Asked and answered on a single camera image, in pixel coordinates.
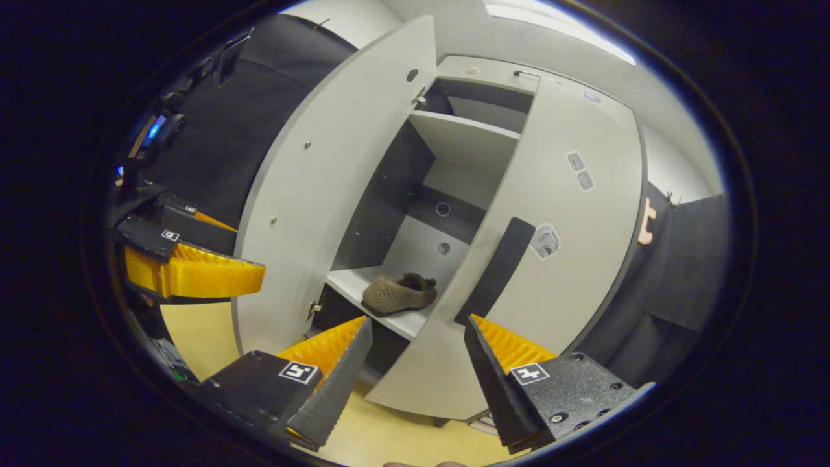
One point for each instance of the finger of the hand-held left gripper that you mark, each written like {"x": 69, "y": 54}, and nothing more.
{"x": 146, "y": 239}
{"x": 194, "y": 227}

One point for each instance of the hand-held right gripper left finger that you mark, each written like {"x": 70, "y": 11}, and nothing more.
{"x": 343, "y": 389}

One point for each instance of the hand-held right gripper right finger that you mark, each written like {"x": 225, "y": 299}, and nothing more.
{"x": 496, "y": 389}

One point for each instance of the brown fluffy shoe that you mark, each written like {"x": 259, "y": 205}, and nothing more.
{"x": 395, "y": 297}

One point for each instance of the grey shoe cabinet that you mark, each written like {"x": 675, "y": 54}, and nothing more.
{"x": 493, "y": 70}

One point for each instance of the metal door hinge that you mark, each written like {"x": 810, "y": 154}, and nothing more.
{"x": 420, "y": 98}
{"x": 314, "y": 309}

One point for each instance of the white cabinet shelf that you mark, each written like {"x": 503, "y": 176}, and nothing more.
{"x": 353, "y": 285}
{"x": 467, "y": 139}

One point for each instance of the black device with blue light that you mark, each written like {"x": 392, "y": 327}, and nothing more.
{"x": 162, "y": 130}

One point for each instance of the black backdrop cloth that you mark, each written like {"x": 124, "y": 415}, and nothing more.
{"x": 246, "y": 130}
{"x": 674, "y": 279}

